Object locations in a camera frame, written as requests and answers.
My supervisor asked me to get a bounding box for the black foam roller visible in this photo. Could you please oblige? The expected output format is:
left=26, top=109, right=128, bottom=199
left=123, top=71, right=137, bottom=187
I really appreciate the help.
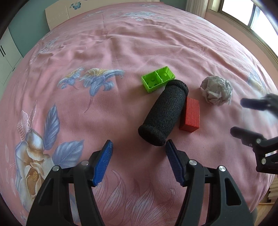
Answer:
left=138, top=79, right=189, bottom=147

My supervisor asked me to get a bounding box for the pink floral bedsheet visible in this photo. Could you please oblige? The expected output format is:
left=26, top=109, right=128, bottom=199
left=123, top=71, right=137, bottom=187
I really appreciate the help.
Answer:
left=0, top=2, right=277, bottom=226

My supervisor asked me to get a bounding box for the green toy brick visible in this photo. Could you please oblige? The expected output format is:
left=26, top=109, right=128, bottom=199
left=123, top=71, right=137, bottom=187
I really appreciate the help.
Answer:
left=141, top=66, right=176, bottom=93

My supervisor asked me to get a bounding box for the white wardrobe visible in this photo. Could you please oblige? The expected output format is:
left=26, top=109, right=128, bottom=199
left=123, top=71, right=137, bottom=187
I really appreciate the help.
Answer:
left=0, top=27, right=23, bottom=85

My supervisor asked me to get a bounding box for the grey paper ball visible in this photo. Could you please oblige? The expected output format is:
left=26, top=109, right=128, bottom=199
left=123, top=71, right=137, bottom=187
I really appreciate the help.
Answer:
left=200, top=75, right=233, bottom=106

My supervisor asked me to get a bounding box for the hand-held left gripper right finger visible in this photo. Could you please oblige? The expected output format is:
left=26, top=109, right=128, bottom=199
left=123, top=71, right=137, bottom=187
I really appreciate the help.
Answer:
left=165, top=139, right=254, bottom=226

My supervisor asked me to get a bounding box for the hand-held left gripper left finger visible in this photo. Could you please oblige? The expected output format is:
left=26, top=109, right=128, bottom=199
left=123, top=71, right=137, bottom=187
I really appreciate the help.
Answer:
left=26, top=140, right=114, bottom=226

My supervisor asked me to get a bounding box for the window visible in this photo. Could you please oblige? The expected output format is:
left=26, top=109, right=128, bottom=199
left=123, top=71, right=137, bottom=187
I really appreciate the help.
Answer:
left=206, top=0, right=278, bottom=63

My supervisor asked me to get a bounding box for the red block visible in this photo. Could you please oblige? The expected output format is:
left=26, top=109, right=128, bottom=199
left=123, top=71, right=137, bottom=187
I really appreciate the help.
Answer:
left=179, top=97, right=200, bottom=132

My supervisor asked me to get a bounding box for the white bed headboard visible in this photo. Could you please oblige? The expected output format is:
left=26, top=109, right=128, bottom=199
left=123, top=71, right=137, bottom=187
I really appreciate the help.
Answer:
left=45, top=0, right=162, bottom=31

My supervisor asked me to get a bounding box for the white curtain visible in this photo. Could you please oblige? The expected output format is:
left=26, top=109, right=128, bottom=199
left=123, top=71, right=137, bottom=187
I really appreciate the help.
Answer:
left=186, top=0, right=208, bottom=17

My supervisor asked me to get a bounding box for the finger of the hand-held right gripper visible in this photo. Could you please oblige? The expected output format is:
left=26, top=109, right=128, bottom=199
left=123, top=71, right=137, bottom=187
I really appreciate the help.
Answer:
left=241, top=93, right=278, bottom=116
left=230, top=127, right=278, bottom=174

